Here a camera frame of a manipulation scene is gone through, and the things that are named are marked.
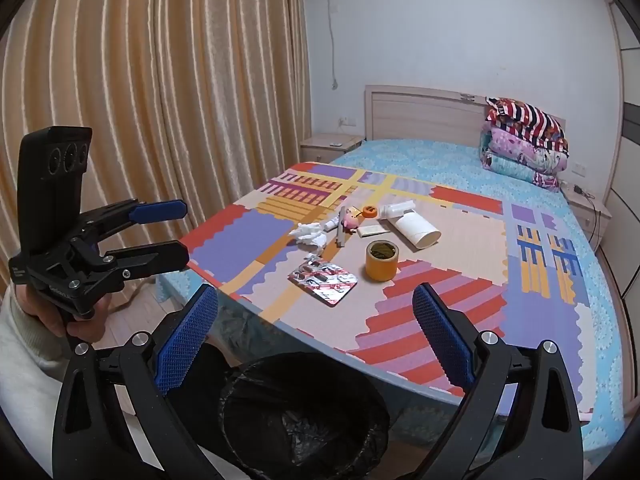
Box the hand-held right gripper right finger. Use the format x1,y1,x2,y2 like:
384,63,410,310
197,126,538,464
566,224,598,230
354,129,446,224
411,282,586,480

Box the yellow tape roll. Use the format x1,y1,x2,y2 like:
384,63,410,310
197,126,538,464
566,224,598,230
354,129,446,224
364,240,400,282

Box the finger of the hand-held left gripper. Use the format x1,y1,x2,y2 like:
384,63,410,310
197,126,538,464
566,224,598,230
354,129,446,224
80,199,189,239
99,240,191,279

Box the person's left forearm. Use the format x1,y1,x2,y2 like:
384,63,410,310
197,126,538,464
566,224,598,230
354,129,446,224
0,290,68,461

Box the wardrobe with dark stripes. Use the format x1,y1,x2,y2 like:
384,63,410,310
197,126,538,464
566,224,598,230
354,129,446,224
607,0,640,361

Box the white wall cable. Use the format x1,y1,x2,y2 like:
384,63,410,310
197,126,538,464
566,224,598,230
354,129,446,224
325,0,339,89

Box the person's left hand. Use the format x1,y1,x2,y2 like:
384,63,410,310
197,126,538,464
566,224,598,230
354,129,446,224
17,285,114,346

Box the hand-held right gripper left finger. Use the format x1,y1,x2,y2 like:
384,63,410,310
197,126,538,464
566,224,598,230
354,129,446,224
50,284,221,480

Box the light wooden headboard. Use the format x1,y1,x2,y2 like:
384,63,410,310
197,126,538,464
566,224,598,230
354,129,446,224
364,85,566,148

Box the colourful patterned table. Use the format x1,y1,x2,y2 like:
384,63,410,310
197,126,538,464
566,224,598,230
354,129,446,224
180,161,593,411

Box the light wooden bedside table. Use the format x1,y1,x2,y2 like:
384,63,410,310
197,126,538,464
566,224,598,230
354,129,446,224
560,182,613,252
300,133,365,163

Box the striped folded blanket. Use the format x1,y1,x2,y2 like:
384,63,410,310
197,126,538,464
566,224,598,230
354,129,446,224
486,96,569,153

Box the trash bin with black bag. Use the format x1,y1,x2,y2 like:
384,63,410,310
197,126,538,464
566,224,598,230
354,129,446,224
217,352,391,480

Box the light blue floral folded quilt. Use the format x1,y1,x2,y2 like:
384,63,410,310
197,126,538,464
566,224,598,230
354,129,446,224
479,152,561,192

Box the silver pill blister packs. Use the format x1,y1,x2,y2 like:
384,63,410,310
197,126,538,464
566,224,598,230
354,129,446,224
287,255,358,307

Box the white tissue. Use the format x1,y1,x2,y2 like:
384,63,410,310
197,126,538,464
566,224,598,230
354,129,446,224
289,221,328,252

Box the white plastic bottle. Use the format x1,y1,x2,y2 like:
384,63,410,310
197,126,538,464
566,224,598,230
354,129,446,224
378,199,416,221

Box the beige striped curtain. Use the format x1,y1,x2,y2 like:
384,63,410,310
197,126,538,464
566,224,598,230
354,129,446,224
0,0,311,311

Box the pink floral folded quilt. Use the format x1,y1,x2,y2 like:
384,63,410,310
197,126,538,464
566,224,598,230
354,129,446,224
480,127,570,176

